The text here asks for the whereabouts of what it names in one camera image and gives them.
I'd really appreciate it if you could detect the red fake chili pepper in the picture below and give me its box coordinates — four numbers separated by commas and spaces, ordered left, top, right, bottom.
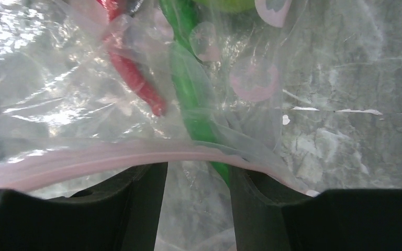
98, 1, 166, 117

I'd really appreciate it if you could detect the green fake apple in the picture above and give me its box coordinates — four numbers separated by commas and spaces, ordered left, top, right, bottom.
194, 0, 255, 13

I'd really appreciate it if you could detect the clear zip top bag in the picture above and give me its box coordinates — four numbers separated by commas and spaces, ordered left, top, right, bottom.
0, 0, 327, 251

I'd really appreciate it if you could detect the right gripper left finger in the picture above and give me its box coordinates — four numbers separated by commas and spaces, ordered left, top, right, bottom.
0, 163, 168, 250

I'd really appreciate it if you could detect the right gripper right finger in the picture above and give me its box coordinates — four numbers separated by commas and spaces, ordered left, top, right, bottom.
229, 168, 402, 250

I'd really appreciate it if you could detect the green fake chili pepper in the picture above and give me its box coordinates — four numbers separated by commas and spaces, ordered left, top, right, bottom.
159, 0, 232, 186

